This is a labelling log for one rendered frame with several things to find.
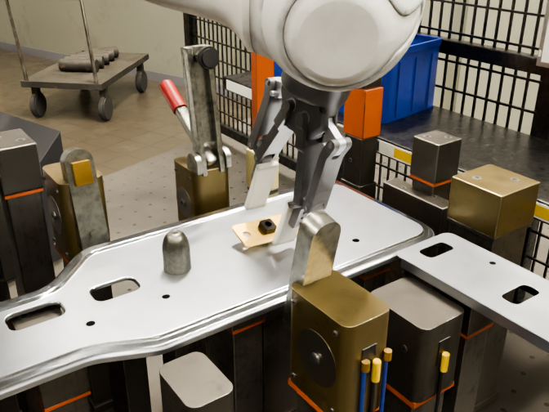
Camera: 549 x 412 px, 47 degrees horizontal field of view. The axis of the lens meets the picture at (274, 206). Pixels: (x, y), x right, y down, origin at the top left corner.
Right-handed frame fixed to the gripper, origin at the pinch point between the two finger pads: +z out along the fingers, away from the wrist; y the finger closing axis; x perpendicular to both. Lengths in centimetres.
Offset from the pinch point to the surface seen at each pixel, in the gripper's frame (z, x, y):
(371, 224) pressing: 2.5, 13.5, 4.8
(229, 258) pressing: 5.1, -6.4, 2.1
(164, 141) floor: 189, 137, -250
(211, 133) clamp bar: 0.7, 0.3, -16.5
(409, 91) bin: 1.0, 44.4, -20.7
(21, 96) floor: 245, 93, -399
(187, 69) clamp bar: -7.2, -2.8, -20.4
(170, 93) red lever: 0.3, -1.1, -26.4
